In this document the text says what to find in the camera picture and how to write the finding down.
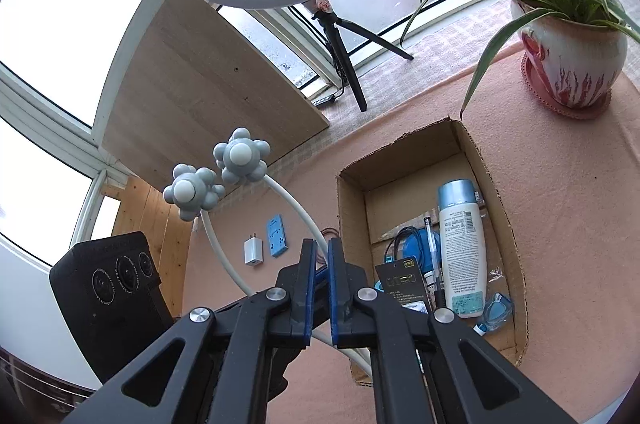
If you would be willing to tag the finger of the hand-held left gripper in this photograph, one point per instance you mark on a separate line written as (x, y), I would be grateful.
(322, 275)

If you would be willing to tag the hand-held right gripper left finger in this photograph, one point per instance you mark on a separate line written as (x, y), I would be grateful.
(309, 304)

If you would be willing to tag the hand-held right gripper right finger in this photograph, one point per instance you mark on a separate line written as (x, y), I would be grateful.
(334, 304)

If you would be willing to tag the dark grey printed card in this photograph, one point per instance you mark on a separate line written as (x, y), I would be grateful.
(400, 279)

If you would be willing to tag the blue round tin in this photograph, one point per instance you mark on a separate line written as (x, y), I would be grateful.
(415, 249)

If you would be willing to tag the clear pen with black cap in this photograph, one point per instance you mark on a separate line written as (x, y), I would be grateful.
(433, 254)

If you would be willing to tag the cardboard box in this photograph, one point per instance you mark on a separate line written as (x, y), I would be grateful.
(410, 174)

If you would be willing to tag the white lotion bottle blue cap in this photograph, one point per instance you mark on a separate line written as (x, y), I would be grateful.
(462, 254)

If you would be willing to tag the white massager with grey balls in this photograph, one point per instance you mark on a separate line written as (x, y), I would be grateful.
(240, 159)

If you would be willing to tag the small clear blue bottle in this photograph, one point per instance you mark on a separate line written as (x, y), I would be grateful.
(495, 309)

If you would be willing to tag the blue phone stand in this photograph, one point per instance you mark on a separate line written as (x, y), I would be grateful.
(277, 236)

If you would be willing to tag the white usb charger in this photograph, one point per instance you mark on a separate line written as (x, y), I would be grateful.
(253, 251)

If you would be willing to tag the pine plank panel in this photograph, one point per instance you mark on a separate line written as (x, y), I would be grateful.
(145, 219)

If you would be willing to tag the light wooden board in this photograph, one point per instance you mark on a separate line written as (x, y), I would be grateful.
(200, 94)

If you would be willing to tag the white checked cloth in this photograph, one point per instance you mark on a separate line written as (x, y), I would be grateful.
(440, 49)

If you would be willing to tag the black tripod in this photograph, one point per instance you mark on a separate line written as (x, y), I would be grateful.
(325, 17)

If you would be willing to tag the pink plant saucer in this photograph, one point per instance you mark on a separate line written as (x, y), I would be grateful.
(575, 113)

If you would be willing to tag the potted spider plant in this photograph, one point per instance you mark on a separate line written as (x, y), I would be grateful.
(575, 54)

